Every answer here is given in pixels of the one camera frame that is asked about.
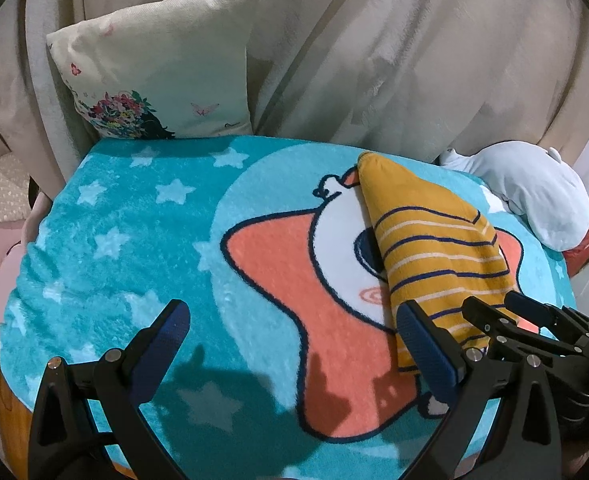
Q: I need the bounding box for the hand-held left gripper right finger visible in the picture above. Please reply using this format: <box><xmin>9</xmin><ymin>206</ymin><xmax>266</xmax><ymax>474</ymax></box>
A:
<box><xmin>397</xmin><ymin>300</ymin><xmax>562</xmax><ymax>480</ymax></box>

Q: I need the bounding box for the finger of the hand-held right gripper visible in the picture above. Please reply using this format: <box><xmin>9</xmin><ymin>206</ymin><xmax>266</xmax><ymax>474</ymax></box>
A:
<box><xmin>461</xmin><ymin>295</ymin><xmax>589</xmax><ymax>361</ymax></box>
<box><xmin>503</xmin><ymin>291</ymin><xmax>589</xmax><ymax>343</ymax></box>

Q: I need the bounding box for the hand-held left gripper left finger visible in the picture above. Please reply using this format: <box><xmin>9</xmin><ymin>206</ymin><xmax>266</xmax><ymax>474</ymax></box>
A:
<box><xmin>27</xmin><ymin>299</ymin><xmax>192</xmax><ymax>480</ymax></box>

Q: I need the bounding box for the orange striped shirt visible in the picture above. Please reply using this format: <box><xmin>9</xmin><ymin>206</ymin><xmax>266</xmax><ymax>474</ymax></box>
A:
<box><xmin>357</xmin><ymin>151</ymin><xmax>522</xmax><ymax>373</ymax></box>

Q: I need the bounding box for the turquoise star-print blanket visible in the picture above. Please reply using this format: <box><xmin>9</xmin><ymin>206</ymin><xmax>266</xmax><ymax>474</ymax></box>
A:
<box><xmin>0</xmin><ymin>135</ymin><xmax>577</xmax><ymax>480</ymax></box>

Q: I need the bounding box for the pale blue plush toy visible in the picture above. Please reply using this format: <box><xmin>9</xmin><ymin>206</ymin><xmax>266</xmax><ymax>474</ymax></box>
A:
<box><xmin>439</xmin><ymin>141</ymin><xmax>589</xmax><ymax>251</ymax></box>

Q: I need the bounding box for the polka dot cushion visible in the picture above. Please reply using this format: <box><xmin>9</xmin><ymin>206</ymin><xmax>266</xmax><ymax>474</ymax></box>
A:
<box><xmin>0</xmin><ymin>154</ymin><xmax>32</xmax><ymax>226</ymax></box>

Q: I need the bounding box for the beige curtain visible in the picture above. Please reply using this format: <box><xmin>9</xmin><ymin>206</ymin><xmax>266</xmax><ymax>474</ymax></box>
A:
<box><xmin>0</xmin><ymin>0</ymin><xmax>589</xmax><ymax>186</ymax></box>

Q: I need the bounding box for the white floral pillow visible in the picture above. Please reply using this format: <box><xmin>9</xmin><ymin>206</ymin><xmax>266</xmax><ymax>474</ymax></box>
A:
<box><xmin>46</xmin><ymin>0</ymin><xmax>262</xmax><ymax>141</ymax></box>

